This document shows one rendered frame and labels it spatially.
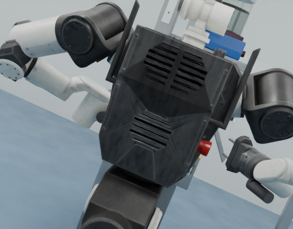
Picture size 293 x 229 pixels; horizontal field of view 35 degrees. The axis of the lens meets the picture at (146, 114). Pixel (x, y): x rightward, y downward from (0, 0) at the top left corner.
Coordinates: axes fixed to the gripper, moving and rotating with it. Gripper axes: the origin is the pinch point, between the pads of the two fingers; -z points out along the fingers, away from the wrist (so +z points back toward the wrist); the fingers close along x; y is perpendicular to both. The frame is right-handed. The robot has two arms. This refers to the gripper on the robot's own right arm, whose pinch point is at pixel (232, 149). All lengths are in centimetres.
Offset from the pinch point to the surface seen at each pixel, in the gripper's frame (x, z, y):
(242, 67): -26.7, -23.5, 7.0
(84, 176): 99, -215, 39
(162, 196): 36, -40, 7
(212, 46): -29.9, -33.1, -2.8
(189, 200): 99, -215, 141
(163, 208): 41, -39, 9
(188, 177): 21.7, -28.1, 7.0
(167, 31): -29, -35, -22
